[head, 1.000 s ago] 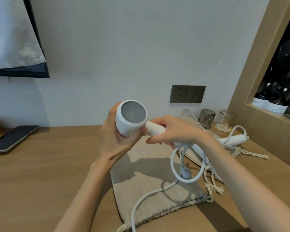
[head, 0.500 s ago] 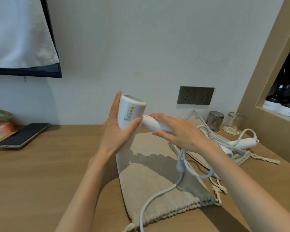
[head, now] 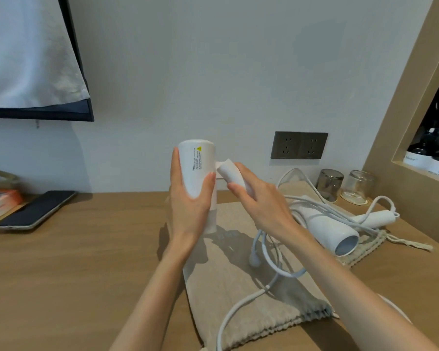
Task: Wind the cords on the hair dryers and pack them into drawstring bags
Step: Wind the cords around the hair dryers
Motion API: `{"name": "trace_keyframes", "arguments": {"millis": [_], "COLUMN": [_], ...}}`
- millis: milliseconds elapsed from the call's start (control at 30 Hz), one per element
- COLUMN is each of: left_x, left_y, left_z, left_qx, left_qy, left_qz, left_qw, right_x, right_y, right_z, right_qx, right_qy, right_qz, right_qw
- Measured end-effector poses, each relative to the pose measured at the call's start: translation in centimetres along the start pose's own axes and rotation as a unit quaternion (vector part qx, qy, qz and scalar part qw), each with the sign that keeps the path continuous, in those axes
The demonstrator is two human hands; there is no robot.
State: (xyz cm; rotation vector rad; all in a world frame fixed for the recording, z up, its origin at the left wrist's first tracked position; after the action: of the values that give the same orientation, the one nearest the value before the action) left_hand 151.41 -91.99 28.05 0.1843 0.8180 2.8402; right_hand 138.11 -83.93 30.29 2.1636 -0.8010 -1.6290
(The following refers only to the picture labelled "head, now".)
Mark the person's left hand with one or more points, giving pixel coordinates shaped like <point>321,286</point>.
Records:
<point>190,219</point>

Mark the white cloth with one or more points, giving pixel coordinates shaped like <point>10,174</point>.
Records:
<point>25,51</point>

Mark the black television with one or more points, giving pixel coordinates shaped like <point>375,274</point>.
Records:
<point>77,111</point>

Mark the round beige dish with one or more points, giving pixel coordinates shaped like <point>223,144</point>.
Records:
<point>1,173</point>

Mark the dark grey wall socket panel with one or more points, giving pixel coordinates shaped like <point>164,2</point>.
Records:
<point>300,145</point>

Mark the person's right hand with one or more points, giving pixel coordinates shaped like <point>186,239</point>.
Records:
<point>267,212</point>

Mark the person's right forearm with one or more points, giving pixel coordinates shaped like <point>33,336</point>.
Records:
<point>351,296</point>

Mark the clear glass cup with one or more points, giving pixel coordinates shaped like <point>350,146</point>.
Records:
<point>358,184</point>

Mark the black smartphone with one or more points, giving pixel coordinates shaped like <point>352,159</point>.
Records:
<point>36,210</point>

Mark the wooden niche frame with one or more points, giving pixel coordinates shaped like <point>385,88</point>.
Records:
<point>387,201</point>

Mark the round gold-rimmed coaster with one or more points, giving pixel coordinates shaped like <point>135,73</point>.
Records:
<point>353,202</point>

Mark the grey smoked glass cup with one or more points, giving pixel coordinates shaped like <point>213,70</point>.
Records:
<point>330,184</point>

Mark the white hair dryer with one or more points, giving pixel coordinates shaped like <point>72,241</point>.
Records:
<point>195,157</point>
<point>322,226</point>

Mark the person's left forearm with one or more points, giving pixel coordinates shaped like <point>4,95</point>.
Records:
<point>157,303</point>

